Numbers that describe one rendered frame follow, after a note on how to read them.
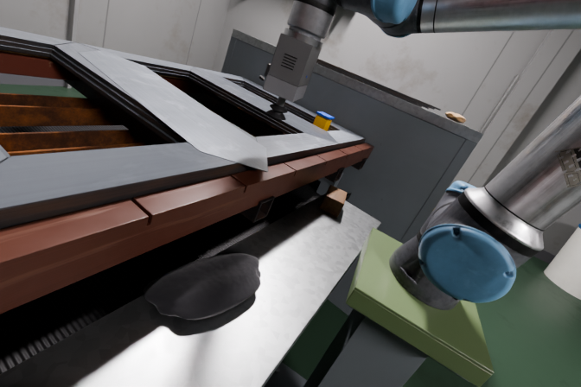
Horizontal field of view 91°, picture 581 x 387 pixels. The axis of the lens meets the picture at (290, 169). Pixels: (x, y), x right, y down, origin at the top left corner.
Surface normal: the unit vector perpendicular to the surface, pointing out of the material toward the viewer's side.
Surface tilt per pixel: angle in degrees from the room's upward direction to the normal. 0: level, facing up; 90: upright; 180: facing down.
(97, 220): 0
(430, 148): 90
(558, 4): 113
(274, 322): 0
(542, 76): 90
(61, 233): 0
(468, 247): 100
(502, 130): 90
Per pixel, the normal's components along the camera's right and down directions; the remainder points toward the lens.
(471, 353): 0.35, -0.84
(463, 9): -0.54, 0.50
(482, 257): -0.60, 0.27
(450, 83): -0.36, 0.22
